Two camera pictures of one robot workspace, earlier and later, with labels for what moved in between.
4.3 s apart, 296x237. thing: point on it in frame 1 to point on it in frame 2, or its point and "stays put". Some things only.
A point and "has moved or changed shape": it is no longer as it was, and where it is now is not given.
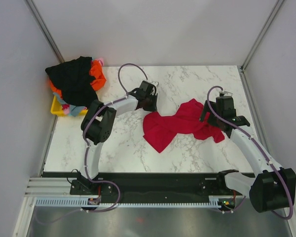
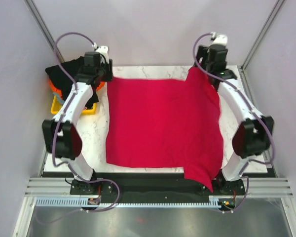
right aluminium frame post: (248, 56) stays put
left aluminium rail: (50, 187) stays put
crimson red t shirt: (159, 130) has moved or changed shape
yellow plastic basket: (56, 108) stays put
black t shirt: (73, 79) stays put
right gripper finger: (205, 108) to (202, 51)
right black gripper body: (213, 120) to (208, 64)
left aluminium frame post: (40, 22) stays put
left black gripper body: (150, 104) to (106, 71)
